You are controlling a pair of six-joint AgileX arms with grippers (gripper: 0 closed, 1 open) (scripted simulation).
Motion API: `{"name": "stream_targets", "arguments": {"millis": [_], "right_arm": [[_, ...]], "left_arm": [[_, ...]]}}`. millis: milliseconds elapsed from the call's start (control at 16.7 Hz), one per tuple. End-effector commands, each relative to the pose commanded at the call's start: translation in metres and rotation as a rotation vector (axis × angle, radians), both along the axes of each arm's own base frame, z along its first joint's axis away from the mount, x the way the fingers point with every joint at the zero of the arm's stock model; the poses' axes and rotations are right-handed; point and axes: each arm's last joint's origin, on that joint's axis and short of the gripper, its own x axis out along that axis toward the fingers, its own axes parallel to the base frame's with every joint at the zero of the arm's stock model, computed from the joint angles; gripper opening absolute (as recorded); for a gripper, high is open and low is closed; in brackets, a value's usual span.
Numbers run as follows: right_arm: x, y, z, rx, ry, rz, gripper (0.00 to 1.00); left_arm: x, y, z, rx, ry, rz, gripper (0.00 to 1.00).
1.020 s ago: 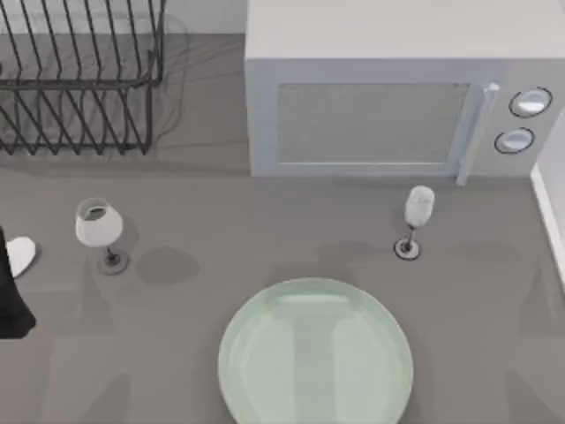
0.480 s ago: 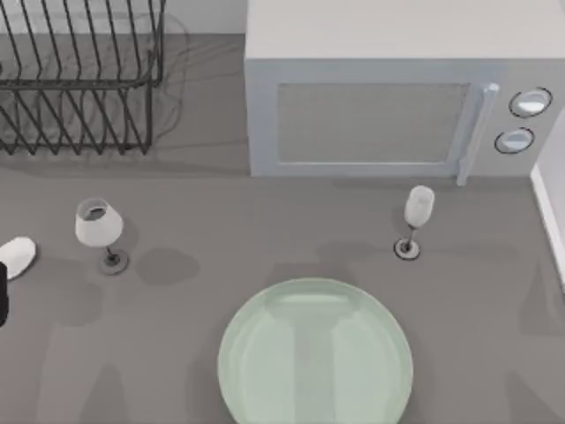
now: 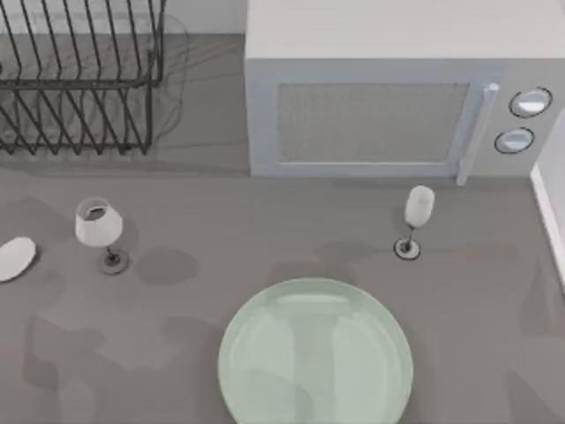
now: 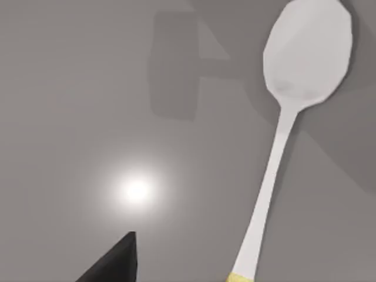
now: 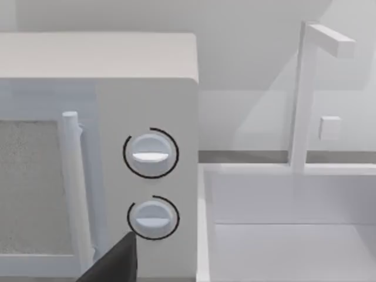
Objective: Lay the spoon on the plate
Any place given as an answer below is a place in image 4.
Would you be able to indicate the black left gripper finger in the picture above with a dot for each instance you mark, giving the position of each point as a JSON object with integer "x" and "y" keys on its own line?
{"x": 119, "y": 261}

